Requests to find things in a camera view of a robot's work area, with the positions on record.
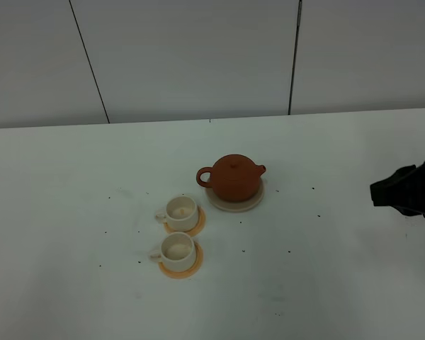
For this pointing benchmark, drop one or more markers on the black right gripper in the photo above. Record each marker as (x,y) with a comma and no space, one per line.
(404,190)

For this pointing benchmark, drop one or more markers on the brown clay teapot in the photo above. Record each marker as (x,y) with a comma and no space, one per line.
(232,178)

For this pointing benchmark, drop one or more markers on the beige round teapot saucer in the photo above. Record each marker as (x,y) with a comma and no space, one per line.
(236,207)

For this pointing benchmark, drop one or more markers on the orange coaster far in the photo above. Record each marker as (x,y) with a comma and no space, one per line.
(198,227)

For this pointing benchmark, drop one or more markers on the orange coaster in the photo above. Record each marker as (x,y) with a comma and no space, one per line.
(188,273)
(198,227)

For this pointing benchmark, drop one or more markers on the white teacup far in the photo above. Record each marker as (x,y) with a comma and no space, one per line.
(181,214)

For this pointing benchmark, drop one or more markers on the white teacup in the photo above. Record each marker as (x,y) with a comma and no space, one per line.
(176,252)
(181,214)

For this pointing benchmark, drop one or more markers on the orange coaster near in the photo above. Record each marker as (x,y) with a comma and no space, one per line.
(188,273)

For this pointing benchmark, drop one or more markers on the white teacup near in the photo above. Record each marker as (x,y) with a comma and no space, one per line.
(176,252)

